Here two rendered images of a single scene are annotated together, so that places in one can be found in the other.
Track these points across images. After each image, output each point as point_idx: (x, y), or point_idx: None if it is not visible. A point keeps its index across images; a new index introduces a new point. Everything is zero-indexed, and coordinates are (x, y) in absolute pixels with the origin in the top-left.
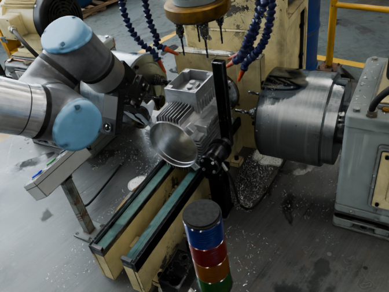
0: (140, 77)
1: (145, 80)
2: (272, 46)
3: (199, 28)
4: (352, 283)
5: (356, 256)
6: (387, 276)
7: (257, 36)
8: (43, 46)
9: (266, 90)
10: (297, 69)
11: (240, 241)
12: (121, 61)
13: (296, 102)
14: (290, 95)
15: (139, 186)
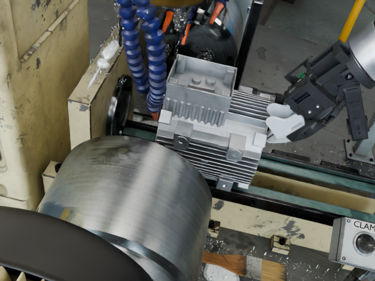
0: (311, 60)
1: (299, 67)
2: (85, 13)
3: (24, 59)
4: (277, 91)
5: (254, 86)
6: (264, 76)
7: (76, 10)
8: None
9: (221, 19)
10: None
11: (272, 149)
12: (342, 42)
13: (230, 9)
14: (226, 8)
15: (293, 205)
